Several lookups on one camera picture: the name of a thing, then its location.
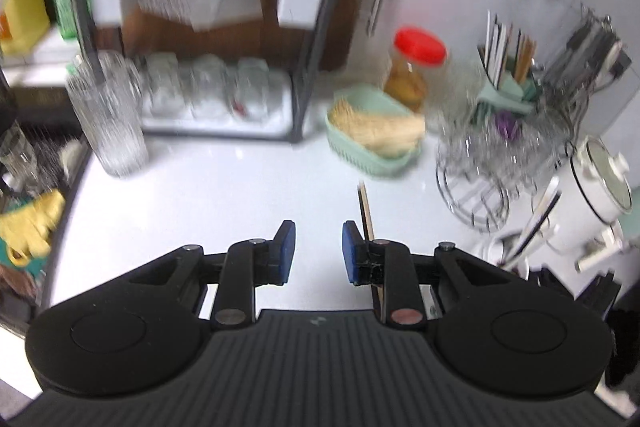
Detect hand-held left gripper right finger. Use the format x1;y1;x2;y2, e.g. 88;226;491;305
341;220;511;328

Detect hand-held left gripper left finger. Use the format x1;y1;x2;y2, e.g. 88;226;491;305
127;220;297;328

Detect wooden chopstick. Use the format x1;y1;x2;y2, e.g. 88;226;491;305
356;181;388;323

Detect white chopstick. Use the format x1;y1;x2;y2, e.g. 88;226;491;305
520;177;562;254

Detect hanging kitchen utensils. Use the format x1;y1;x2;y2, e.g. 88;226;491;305
540;4;632;108

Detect green plastic basket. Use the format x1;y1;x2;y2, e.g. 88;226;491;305
325;88;427;176

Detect mint green kettle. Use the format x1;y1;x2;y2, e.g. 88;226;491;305
619;189;640;258

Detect enoki mushrooms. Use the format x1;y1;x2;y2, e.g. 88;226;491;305
332;99;426;158

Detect white electric pot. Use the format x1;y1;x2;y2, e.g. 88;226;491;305
545;134;634;274

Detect white drip tray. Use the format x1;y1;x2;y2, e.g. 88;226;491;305
140;72;297;138

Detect white-knobbed pot lid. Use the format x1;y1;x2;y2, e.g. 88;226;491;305
571;136;634;214

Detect small clear glass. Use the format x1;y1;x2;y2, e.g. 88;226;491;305
190;56;232;118
232;57;274;121
145;54;184;118

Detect red-lidded plastic jar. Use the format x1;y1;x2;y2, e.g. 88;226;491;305
382;27;448;114

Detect tall textured glass mug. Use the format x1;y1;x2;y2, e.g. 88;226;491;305
65;52;150;178

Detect black metal rack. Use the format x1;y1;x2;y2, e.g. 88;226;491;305
67;0;352;146

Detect black sink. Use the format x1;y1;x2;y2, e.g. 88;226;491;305
0;117;94;339

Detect bunch of chopsticks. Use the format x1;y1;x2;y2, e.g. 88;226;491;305
477;11;539;86

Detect yellow rubber gloves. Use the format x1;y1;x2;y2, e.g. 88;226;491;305
0;189;67;266

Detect clear wine glass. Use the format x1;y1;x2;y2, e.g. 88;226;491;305
0;127;39;194

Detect wire glass rack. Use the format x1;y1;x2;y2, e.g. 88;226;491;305
435;122;567;234

